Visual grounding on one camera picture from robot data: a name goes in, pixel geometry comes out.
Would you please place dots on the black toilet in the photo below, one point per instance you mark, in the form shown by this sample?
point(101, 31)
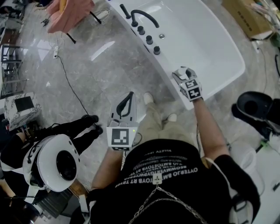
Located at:
point(253, 107)

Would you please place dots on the dark green bag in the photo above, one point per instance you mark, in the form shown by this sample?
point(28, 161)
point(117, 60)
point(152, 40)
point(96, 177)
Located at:
point(275, 40)

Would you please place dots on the white toilet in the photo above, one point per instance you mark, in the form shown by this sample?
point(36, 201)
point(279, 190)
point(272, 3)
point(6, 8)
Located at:
point(249, 168)

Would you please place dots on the marble pattern cabinet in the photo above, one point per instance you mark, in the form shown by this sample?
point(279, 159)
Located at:
point(24, 109)

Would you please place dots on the person's left forearm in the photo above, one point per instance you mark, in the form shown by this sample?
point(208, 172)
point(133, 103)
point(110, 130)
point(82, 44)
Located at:
point(107, 168)

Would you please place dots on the pink cloth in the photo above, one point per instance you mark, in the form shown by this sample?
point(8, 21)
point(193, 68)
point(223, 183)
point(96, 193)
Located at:
point(70, 17)

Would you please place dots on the brown cardboard box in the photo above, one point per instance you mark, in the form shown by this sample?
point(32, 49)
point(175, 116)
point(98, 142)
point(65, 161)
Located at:
point(247, 17)

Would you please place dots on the white shoe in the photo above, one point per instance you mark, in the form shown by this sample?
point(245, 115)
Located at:
point(172, 117)
point(148, 98)

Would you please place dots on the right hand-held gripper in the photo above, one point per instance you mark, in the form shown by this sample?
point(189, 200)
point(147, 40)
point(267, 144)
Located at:
point(194, 94)

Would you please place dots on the white right shoe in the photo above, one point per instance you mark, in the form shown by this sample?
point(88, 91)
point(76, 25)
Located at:
point(172, 117)

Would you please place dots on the black-legged chair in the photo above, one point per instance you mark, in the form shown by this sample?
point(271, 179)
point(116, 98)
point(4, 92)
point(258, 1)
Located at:
point(71, 39)

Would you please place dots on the black printed shirt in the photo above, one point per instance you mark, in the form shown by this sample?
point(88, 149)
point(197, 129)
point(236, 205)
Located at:
point(175, 201)

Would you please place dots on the small black clamp tool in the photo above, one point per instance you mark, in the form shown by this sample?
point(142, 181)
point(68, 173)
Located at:
point(44, 22)

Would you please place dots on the black metal rack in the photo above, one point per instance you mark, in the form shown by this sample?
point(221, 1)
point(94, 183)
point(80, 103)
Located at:
point(57, 203)

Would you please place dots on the white plastic bottle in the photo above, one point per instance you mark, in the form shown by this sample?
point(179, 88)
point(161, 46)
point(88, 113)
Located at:
point(181, 72)

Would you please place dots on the person's right forearm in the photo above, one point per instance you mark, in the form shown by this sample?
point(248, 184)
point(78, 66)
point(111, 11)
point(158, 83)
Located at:
point(210, 131)

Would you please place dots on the beige trousers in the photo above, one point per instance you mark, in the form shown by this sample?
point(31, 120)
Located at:
point(157, 129)

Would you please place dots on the black faucet knob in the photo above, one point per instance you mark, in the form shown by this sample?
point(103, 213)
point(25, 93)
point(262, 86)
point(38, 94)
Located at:
point(141, 30)
point(156, 50)
point(149, 39)

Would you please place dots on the black curved faucet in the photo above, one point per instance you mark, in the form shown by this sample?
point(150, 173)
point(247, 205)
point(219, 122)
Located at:
point(148, 16)

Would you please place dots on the white bathtub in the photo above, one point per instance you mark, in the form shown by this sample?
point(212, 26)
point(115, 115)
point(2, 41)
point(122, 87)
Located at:
point(197, 43)

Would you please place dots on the white left shoe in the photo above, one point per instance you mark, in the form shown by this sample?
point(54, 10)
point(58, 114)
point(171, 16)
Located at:
point(148, 98)

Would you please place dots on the yellow cushion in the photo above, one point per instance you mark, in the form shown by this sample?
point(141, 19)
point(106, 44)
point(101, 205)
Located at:
point(63, 4)

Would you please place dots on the wide white power strip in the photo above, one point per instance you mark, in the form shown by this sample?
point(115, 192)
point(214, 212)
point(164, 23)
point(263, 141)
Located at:
point(101, 15)

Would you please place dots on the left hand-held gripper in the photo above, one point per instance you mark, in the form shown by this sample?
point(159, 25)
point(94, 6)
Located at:
point(120, 137)

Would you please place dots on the small green fitting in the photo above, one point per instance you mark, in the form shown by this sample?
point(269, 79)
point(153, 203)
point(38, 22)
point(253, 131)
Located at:
point(264, 144)

